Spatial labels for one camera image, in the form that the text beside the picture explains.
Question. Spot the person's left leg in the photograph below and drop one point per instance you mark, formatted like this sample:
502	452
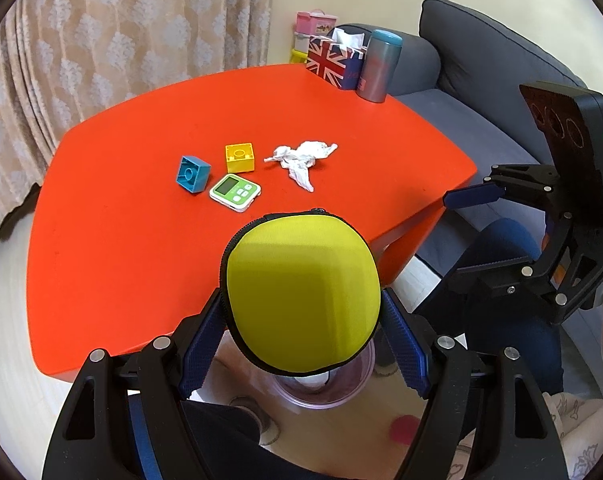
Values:
216	440

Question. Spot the yellow round zip case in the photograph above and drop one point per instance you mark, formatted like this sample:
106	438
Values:
301	290

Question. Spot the loose crumpled white tissue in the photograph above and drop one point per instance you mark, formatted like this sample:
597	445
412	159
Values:
301	160

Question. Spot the flag print tissue box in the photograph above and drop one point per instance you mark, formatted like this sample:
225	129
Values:
334	62

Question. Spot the beige patterned curtain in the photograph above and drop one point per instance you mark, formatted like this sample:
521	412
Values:
106	35

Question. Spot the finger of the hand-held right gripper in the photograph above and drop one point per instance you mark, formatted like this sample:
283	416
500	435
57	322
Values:
474	195
496	275

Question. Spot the grey bottle with teal lid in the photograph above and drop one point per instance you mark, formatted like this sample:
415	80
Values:
379	70

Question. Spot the pink translucent trash bin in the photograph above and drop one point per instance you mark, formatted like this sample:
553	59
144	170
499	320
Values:
331	401

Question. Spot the person's right leg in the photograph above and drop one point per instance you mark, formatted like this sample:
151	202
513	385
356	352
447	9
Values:
511	345

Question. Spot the person's grey shoe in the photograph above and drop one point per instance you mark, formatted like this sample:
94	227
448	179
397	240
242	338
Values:
259	420

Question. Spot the grey sofa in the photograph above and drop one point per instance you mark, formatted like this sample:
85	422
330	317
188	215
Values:
481	50

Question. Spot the green and white timer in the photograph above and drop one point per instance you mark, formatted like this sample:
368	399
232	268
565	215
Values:
235	192

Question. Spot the small white storage box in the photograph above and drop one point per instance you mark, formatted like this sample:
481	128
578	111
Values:
301	42

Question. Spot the small pink storage box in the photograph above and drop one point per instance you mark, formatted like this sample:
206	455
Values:
315	22

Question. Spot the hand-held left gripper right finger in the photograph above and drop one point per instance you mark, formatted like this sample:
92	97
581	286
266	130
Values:
406	345

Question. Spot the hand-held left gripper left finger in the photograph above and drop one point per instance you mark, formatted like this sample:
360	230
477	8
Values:
199	350

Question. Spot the person's leg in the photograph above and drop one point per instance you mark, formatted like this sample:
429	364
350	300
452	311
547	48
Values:
511	345
216	440

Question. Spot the blue toy block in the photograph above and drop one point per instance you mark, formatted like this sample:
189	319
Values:
191	175

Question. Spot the yellow toy block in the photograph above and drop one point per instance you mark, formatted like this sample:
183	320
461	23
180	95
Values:
240	159

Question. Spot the yellow plastic stool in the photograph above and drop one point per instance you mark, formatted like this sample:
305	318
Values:
297	57

